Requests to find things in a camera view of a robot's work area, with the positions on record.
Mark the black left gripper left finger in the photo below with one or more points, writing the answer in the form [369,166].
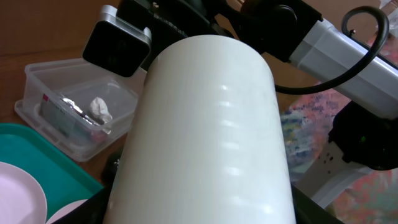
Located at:
[91,212]

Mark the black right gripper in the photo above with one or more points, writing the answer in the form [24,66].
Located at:
[170,21]

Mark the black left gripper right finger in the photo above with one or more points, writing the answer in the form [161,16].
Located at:
[308,212]

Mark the grey bowl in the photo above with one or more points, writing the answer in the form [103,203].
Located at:
[65,211]

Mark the large white round plate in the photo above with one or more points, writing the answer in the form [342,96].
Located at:
[22,198]

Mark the white napkin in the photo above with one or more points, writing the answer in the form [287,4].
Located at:
[99,109]

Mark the white cup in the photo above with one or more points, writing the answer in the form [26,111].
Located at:
[206,143]

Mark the red foil snack wrapper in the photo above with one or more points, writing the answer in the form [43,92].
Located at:
[79,111]

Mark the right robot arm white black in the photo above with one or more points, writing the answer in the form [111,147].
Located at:
[315,56]

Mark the teal plastic tray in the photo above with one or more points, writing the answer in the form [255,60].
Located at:
[62,180]

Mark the clear plastic storage bin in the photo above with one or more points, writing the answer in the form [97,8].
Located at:
[50,84]

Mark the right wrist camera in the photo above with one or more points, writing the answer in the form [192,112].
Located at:
[116,45]

